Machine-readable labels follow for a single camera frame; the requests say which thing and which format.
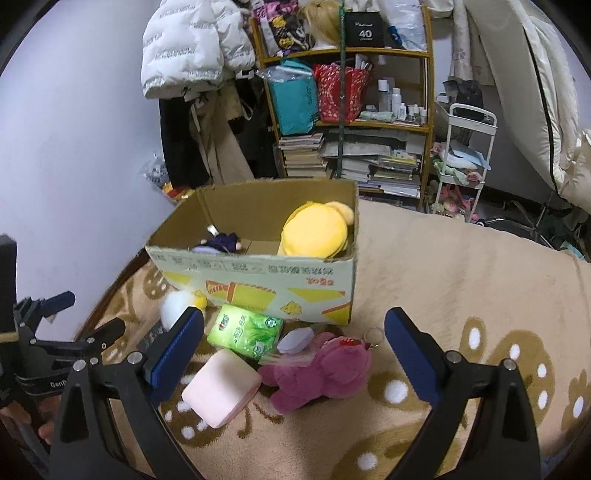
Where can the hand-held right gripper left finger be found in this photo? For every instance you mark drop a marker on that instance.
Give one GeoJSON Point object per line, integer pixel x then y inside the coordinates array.
{"type": "Point", "coordinates": [178, 350]}

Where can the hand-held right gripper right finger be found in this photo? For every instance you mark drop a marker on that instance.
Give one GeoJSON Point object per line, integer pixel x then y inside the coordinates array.
{"type": "Point", "coordinates": [411, 355]}

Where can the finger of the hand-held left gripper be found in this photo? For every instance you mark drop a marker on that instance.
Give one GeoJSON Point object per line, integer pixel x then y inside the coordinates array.
{"type": "Point", "coordinates": [104, 334]}
{"type": "Point", "coordinates": [57, 302]}

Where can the white plush duck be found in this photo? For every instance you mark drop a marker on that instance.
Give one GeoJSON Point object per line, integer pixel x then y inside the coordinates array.
{"type": "Point", "coordinates": [175, 307]}

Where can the pink foam block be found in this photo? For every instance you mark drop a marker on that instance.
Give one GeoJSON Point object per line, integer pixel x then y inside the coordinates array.
{"type": "Point", "coordinates": [219, 387]}

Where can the green tissue pack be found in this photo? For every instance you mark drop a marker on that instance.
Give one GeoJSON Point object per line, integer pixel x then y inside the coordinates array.
{"type": "Point", "coordinates": [244, 330]}

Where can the pink plush toy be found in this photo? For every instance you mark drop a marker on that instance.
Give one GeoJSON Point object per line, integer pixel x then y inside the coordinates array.
{"type": "Point", "coordinates": [323, 371]}

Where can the printed cardboard box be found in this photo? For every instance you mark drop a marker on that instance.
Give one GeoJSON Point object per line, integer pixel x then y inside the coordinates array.
{"type": "Point", "coordinates": [258, 286]}

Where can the purple puff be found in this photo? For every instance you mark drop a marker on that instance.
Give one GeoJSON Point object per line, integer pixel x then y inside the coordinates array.
{"type": "Point", "coordinates": [295, 340]}

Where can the yellow red soft toy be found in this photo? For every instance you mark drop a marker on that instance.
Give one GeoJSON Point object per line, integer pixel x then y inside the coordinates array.
{"type": "Point", "coordinates": [178, 191]}

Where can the person's left hand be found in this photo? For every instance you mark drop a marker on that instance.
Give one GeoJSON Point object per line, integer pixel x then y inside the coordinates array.
{"type": "Point", "coordinates": [46, 431]}

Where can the beige patterned blanket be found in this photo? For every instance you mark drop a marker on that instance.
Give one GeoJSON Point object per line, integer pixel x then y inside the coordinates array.
{"type": "Point", "coordinates": [461, 286]}

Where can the small purple doll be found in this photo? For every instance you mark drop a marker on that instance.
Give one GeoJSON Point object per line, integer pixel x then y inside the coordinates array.
{"type": "Point", "coordinates": [221, 242]}

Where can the yellow plush toy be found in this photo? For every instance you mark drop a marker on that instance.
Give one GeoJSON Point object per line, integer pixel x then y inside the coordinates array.
{"type": "Point", "coordinates": [314, 230]}

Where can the printed clear plastic bag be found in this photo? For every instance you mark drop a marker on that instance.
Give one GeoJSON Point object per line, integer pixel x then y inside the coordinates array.
{"type": "Point", "coordinates": [154, 170]}

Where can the black folding stand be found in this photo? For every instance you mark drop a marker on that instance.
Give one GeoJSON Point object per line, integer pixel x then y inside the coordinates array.
{"type": "Point", "coordinates": [526, 221]}

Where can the pile of magazines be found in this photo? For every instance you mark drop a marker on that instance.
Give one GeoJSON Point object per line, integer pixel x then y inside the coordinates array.
{"type": "Point", "coordinates": [383, 170]}

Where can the white trolley cart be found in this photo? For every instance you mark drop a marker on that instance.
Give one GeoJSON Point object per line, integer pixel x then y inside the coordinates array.
{"type": "Point", "coordinates": [464, 161]}

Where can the black hanging garment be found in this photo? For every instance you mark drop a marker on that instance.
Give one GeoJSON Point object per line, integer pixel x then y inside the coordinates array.
{"type": "Point", "coordinates": [182, 143]}
{"type": "Point", "coordinates": [258, 134]}

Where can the beige coat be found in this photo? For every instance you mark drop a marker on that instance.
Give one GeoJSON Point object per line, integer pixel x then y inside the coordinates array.
{"type": "Point", "coordinates": [226, 147]}

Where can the stack of thick books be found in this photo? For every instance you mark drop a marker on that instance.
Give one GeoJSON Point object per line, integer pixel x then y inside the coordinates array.
{"type": "Point", "coordinates": [302, 157]}

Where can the light green pouch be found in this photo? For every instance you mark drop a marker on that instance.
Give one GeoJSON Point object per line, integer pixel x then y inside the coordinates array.
{"type": "Point", "coordinates": [376, 116]}

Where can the group of cosmetic bottles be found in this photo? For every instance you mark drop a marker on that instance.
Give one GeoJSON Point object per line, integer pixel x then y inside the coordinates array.
{"type": "Point", "coordinates": [397, 99]}

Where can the wooden shelf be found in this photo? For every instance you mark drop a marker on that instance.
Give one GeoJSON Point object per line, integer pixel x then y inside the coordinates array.
{"type": "Point", "coordinates": [427, 92]}

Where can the red patterned bag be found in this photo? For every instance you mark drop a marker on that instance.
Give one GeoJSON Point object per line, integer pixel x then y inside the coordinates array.
{"type": "Point", "coordinates": [334, 94]}

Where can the green pole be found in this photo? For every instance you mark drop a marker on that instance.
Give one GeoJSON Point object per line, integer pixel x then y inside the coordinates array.
{"type": "Point", "coordinates": [341, 92]}

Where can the teal bag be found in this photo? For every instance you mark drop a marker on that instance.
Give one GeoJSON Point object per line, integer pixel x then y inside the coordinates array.
{"type": "Point", "coordinates": [293, 99]}

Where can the white quilted duvet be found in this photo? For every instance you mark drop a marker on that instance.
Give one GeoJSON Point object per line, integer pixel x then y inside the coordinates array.
{"type": "Point", "coordinates": [521, 92]}

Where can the white puffer jacket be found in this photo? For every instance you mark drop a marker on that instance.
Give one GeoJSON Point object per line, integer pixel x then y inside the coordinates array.
{"type": "Point", "coordinates": [189, 41]}

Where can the floral curtain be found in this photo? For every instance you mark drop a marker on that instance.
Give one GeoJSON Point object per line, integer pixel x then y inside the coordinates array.
{"type": "Point", "coordinates": [466, 50]}

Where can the black box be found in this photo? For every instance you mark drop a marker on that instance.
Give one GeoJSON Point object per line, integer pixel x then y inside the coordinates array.
{"type": "Point", "coordinates": [364, 30]}

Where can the white plastic bag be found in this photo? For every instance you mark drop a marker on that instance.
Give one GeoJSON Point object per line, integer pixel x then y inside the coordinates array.
{"type": "Point", "coordinates": [406, 23]}

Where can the colourful patterned cloth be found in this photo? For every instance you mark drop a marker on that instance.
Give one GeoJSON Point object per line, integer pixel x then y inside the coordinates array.
{"type": "Point", "coordinates": [281, 27]}

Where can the blonde wig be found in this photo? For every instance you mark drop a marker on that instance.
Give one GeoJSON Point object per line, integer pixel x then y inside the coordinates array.
{"type": "Point", "coordinates": [321, 21]}

